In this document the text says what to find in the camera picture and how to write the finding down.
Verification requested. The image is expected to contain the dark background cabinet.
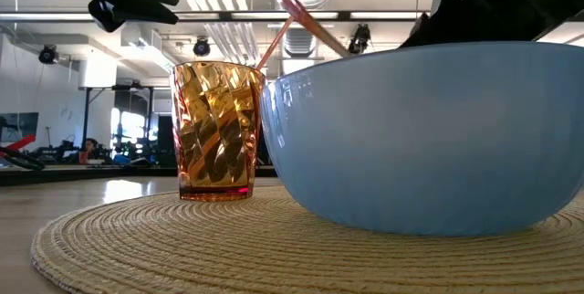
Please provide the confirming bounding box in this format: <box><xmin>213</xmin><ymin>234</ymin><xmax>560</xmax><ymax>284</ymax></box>
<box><xmin>157</xmin><ymin>114</ymin><xmax>178</xmax><ymax>169</ymax></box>

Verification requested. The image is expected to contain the red background bar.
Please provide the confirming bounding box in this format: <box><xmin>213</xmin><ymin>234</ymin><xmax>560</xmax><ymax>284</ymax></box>
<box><xmin>0</xmin><ymin>134</ymin><xmax>37</xmax><ymax>152</ymax></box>

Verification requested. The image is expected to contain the black ceiling spotlight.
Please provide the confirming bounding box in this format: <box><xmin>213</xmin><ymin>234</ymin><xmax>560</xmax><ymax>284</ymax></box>
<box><xmin>192</xmin><ymin>37</ymin><xmax>212</xmax><ymax>58</ymax></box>
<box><xmin>37</xmin><ymin>44</ymin><xmax>59</xmax><ymax>66</ymax></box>
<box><xmin>347</xmin><ymin>23</ymin><xmax>373</xmax><ymax>54</ymax></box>

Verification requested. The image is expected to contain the round woven straw placemat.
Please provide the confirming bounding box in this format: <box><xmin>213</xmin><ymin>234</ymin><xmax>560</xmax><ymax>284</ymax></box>
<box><xmin>30</xmin><ymin>186</ymin><xmax>584</xmax><ymax>294</ymax></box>

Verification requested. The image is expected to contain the light blue bowl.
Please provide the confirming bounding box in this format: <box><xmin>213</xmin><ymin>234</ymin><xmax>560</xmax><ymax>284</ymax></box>
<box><xmin>259</xmin><ymin>41</ymin><xmax>584</xmax><ymax>238</ymax></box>

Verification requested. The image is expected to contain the black background post frame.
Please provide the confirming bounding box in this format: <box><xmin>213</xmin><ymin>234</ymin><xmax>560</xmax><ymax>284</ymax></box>
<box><xmin>81</xmin><ymin>84</ymin><xmax>155</xmax><ymax>149</ymax></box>

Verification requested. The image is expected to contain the amber faceted plastic cup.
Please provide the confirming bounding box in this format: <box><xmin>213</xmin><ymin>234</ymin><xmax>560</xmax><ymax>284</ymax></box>
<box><xmin>171</xmin><ymin>60</ymin><xmax>266</xmax><ymax>203</ymax></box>

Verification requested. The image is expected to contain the person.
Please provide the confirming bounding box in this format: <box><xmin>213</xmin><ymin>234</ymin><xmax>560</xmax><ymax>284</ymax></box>
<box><xmin>78</xmin><ymin>137</ymin><xmax>100</xmax><ymax>165</ymax></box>

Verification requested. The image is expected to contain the dark wall monitor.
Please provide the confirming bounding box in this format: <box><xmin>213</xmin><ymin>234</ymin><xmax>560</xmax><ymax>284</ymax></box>
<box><xmin>0</xmin><ymin>111</ymin><xmax>40</xmax><ymax>144</ymax></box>

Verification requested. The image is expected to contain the black metal table frame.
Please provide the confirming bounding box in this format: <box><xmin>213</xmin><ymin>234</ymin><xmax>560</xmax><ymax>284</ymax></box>
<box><xmin>0</xmin><ymin>164</ymin><xmax>279</xmax><ymax>187</ymax></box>

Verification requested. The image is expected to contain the metal spoon with red handle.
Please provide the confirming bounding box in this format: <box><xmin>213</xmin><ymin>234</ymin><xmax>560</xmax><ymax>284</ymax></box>
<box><xmin>272</xmin><ymin>0</ymin><xmax>353</xmax><ymax>59</ymax></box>

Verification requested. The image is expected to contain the black oval background object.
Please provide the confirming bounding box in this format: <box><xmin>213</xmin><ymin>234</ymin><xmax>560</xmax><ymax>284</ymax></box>
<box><xmin>0</xmin><ymin>146</ymin><xmax>47</xmax><ymax>172</ymax></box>

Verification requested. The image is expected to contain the black ceiling light bar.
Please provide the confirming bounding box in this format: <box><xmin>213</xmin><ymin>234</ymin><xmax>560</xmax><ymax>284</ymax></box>
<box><xmin>0</xmin><ymin>9</ymin><xmax>430</xmax><ymax>24</ymax></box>

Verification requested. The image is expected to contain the orange drinking straw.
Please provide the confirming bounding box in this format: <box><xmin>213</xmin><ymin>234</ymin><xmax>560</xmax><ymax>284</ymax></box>
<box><xmin>255</xmin><ymin>15</ymin><xmax>296</xmax><ymax>72</ymax></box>

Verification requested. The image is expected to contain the white ceiling air unit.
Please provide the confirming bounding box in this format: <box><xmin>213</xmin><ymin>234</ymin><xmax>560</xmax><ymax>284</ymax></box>
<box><xmin>120</xmin><ymin>28</ymin><xmax>163</xmax><ymax>53</ymax></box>

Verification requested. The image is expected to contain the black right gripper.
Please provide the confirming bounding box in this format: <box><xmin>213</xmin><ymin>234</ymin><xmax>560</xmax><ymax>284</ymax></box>
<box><xmin>398</xmin><ymin>0</ymin><xmax>584</xmax><ymax>50</ymax></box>

